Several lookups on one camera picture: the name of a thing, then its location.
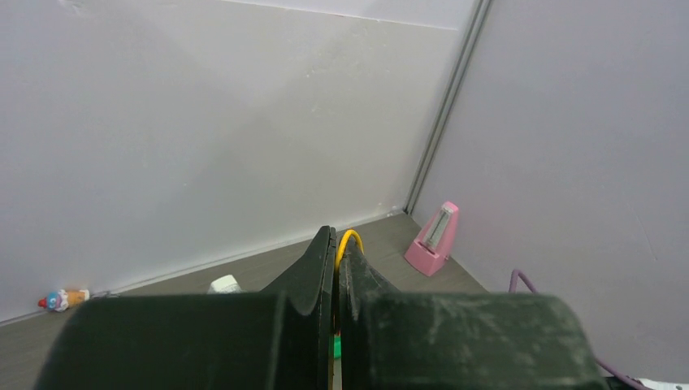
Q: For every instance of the white metronome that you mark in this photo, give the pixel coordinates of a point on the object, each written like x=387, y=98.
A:
x=224, y=284

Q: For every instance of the pink metronome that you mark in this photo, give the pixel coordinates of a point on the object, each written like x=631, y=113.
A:
x=431, y=248

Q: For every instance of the green plastic bin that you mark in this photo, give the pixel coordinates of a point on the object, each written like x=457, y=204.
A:
x=337, y=346

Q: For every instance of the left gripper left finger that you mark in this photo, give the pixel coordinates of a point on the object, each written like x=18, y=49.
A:
x=277, y=338

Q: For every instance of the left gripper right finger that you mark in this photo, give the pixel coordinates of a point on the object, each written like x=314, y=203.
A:
x=439, y=340

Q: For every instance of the small clown figurine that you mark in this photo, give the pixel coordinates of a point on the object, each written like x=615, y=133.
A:
x=62, y=299

